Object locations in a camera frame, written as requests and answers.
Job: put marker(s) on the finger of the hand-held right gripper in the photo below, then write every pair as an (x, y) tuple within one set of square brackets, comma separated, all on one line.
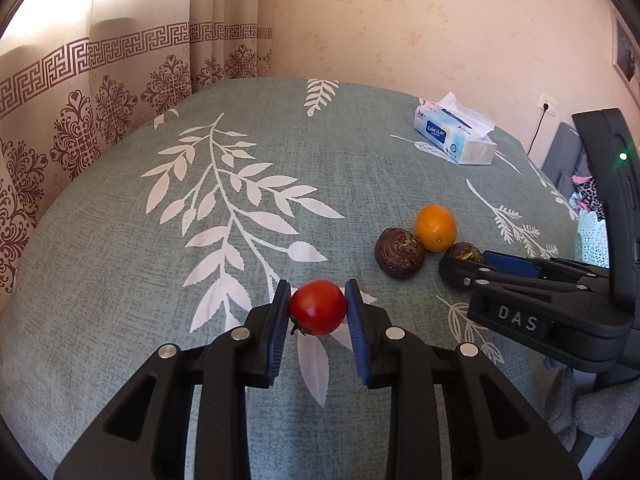
[(457, 270), (510, 262)]

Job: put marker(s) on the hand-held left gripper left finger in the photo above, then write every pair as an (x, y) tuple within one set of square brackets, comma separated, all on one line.
[(277, 330)]

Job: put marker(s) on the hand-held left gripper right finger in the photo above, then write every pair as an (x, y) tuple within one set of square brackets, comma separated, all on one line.
[(357, 330)]

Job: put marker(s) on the dark brown water chestnut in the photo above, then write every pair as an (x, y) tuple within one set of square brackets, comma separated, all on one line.
[(462, 251), (400, 253)]

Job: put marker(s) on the red tomato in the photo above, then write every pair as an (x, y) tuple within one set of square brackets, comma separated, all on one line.
[(317, 307)]

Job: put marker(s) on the light blue plastic basket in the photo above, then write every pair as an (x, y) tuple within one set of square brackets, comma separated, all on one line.
[(592, 240)]

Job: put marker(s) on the person's right forearm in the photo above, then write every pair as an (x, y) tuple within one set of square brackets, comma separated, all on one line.
[(585, 405)]

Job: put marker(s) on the small yellow-orange citrus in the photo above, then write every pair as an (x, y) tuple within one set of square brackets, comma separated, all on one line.
[(436, 227)]

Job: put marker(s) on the black and white patterned cloth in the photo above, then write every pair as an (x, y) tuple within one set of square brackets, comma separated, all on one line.
[(591, 197)]

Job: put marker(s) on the grey sofa cushion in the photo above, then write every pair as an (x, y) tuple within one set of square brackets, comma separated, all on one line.
[(565, 155)]

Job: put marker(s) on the white and blue tissue box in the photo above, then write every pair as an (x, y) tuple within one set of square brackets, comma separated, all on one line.
[(450, 140)]

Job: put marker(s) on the teal leaf-print tablecloth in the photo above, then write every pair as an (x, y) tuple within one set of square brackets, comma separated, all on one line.
[(150, 285)]

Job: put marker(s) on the beige patterned curtain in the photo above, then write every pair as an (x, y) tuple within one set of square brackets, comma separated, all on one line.
[(100, 100)]

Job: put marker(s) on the white wall socket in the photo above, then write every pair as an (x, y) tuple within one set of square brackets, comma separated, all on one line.
[(548, 105)]

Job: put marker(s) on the framed wall picture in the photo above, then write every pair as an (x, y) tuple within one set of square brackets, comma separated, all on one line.
[(625, 50)]

